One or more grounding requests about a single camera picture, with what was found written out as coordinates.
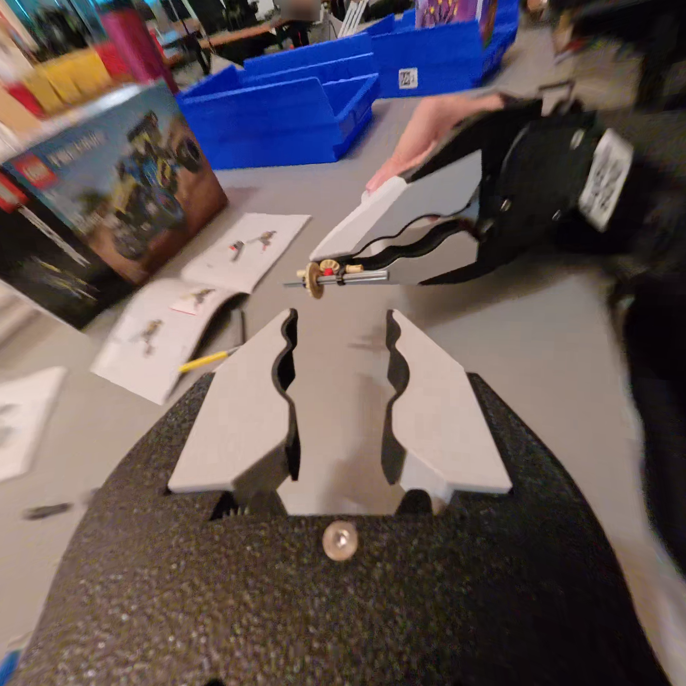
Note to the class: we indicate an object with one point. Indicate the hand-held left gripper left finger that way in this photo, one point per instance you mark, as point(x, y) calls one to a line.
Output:
point(236, 429)

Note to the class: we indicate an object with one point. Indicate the tan gear red axle assembly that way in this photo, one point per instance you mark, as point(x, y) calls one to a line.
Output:
point(316, 281)

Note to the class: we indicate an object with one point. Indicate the person's right hand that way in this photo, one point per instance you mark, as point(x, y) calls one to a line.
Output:
point(429, 128)

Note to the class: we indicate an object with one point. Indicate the pink bottle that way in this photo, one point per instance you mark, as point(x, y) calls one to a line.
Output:
point(134, 48)

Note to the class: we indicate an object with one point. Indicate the open instruction booklet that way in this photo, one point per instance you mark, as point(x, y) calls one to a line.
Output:
point(252, 241)

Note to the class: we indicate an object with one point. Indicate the grey beam yellow axle assembly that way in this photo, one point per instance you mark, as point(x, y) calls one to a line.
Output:
point(206, 360)

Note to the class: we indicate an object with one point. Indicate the purple toy box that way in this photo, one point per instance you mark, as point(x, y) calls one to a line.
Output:
point(450, 16)

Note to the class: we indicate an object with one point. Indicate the yellow plastic bin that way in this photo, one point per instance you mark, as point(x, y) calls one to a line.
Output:
point(69, 80)

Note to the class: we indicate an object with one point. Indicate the lego set box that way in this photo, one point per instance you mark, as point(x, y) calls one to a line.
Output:
point(134, 177)

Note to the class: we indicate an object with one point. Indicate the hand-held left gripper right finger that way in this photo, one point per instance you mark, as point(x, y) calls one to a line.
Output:
point(445, 429)

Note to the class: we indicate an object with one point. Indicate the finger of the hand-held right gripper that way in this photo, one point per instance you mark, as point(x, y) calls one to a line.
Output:
point(407, 209)
point(445, 257)

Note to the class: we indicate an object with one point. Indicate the small car cover booklet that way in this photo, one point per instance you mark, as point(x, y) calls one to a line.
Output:
point(27, 418)

